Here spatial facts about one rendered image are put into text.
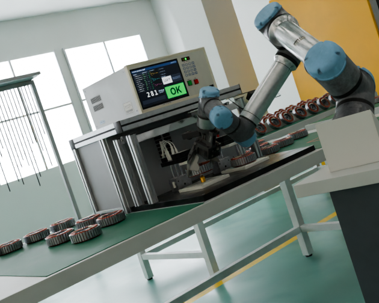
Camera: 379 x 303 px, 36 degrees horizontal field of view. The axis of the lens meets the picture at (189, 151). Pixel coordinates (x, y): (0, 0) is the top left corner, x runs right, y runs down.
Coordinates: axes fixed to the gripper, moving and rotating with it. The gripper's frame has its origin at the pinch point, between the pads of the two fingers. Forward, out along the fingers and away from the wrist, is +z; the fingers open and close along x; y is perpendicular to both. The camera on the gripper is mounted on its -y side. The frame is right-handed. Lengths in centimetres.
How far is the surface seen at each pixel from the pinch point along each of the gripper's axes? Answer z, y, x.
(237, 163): 1.7, 3.6, 19.1
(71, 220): 36, -46, -31
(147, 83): -26.2, -32.1, -0.8
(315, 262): 100, 0, 106
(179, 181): 8.7, -8.5, -2.0
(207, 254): 116, -59, 77
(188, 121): -11.3, -18.2, 10.6
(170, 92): -21.3, -28.8, 9.3
